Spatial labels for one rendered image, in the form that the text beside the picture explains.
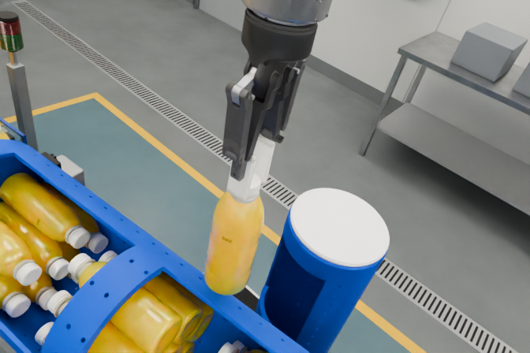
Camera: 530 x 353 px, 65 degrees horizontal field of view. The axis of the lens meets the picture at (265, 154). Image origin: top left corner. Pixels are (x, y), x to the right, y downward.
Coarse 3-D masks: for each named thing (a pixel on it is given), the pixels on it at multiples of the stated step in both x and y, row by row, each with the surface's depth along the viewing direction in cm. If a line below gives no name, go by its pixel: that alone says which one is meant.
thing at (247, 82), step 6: (252, 72) 42; (246, 78) 42; (252, 78) 42; (240, 84) 41; (246, 84) 41; (252, 84) 42; (234, 90) 41; (240, 90) 40; (234, 96) 41; (252, 96) 42
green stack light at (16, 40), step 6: (0, 36) 121; (6, 36) 120; (12, 36) 121; (18, 36) 123; (0, 42) 122; (6, 42) 121; (12, 42) 122; (18, 42) 123; (6, 48) 123; (12, 48) 123; (18, 48) 124
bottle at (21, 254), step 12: (0, 228) 77; (0, 240) 75; (12, 240) 76; (24, 240) 78; (0, 252) 74; (12, 252) 74; (24, 252) 76; (0, 264) 73; (12, 264) 74; (24, 264) 74; (12, 276) 75
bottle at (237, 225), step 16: (224, 208) 56; (240, 208) 55; (256, 208) 56; (224, 224) 56; (240, 224) 55; (256, 224) 56; (224, 240) 57; (240, 240) 57; (256, 240) 59; (208, 256) 62; (224, 256) 59; (240, 256) 59; (208, 272) 63; (224, 272) 61; (240, 272) 61; (224, 288) 63; (240, 288) 65
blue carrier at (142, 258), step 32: (0, 160) 87; (32, 160) 83; (64, 192) 77; (128, 224) 77; (96, 256) 93; (128, 256) 68; (160, 256) 71; (64, 288) 90; (96, 288) 63; (128, 288) 63; (192, 288) 67; (0, 320) 76; (32, 320) 82; (64, 320) 61; (96, 320) 60; (224, 320) 81; (256, 320) 67; (32, 352) 73; (64, 352) 60; (288, 352) 62
